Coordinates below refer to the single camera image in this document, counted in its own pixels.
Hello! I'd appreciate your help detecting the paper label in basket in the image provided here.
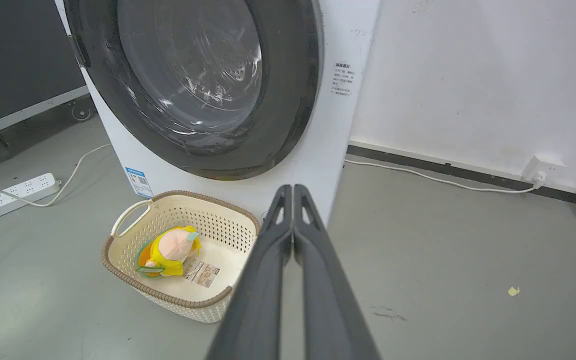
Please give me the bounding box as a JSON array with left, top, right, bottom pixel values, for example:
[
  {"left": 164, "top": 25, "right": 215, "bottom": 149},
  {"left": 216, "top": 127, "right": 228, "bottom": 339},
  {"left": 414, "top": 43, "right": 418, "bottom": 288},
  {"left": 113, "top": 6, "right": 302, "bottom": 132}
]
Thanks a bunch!
[{"left": 183, "top": 259, "right": 221, "bottom": 289}]

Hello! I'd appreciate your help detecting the white power strip cable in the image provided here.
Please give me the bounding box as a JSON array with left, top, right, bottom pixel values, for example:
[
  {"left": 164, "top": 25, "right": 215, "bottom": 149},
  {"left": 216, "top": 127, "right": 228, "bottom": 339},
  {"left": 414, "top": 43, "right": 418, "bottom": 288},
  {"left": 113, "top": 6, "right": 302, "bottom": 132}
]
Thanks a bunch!
[{"left": 0, "top": 144, "right": 113, "bottom": 208}]

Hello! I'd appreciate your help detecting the yellow plush doll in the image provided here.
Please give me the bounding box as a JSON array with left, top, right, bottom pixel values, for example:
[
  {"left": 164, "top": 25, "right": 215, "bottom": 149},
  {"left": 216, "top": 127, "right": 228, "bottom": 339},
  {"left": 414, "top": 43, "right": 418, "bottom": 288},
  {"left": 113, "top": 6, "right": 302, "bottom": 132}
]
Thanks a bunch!
[{"left": 135, "top": 225, "right": 202, "bottom": 278}]

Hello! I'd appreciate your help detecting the white washing machine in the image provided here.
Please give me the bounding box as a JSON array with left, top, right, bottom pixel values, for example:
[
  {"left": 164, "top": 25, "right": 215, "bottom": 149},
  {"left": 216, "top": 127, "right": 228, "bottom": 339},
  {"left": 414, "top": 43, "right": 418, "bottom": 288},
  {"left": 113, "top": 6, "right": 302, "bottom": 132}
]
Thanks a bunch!
[{"left": 54, "top": 0, "right": 382, "bottom": 227}]

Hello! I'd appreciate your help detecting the dark board on wheels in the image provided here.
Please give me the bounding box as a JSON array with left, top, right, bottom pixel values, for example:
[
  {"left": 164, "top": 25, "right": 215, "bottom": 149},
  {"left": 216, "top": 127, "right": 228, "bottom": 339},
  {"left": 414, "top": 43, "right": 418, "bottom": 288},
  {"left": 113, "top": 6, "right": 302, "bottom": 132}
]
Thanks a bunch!
[{"left": 0, "top": 0, "right": 94, "bottom": 152}]

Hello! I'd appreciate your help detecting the white wall plug with cable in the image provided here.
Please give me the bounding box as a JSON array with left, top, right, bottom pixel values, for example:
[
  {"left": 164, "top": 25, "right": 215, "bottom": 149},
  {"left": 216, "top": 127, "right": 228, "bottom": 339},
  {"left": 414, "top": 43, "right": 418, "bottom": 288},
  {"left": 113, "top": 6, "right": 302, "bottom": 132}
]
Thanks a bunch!
[{"left": 344, "top": 159, "right": 539, "bottom": 194}]

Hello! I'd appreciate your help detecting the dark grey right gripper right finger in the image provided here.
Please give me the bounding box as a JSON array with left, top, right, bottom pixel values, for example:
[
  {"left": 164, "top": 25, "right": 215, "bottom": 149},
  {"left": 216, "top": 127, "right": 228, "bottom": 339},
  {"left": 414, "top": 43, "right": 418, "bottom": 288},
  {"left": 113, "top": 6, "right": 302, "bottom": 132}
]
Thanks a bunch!
[{"left": 293, "top": 184, "right": 382, "bottom": 360}]

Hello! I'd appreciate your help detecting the cream plastic laundry basket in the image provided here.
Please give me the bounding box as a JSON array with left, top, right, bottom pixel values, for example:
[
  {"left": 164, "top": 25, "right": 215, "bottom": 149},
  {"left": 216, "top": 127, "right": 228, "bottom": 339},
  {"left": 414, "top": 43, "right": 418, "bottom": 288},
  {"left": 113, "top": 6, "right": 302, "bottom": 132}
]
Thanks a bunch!
[{"left": 101, "top": 190, "right": 261, "bottom": 324}]

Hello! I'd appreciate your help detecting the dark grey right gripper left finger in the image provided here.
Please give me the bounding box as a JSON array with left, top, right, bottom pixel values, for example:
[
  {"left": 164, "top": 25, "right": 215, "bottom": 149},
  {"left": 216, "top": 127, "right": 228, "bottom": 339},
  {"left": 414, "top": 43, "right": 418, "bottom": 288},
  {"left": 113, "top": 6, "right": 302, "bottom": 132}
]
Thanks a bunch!
[{"left": 205, "top": 184, "right": 294, "bottom": 360}]

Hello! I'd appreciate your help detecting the dark round washing machine door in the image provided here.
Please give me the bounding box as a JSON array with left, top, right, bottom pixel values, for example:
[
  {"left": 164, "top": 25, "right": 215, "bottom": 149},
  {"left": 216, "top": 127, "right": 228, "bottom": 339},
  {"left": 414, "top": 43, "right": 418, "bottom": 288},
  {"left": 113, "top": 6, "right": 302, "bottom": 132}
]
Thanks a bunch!
[{"left": 63, "top": 0, "right": 325, "bottom": 181}]

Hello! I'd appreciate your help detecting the white power strip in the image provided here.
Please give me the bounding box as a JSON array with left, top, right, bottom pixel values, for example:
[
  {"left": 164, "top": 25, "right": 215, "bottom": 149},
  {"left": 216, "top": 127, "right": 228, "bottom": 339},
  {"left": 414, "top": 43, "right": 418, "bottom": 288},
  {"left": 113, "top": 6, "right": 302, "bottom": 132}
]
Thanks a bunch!
[{"left": 0, "top": 173, "right": 62, "bottom": 225}]

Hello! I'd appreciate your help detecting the white wall socket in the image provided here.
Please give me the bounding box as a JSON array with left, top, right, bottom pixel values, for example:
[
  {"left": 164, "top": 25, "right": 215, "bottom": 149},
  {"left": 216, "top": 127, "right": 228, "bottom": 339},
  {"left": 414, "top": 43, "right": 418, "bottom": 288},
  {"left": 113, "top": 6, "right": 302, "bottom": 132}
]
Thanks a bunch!
[{"left": 521, "top": 155, "right": 566, "bottom": 189}]

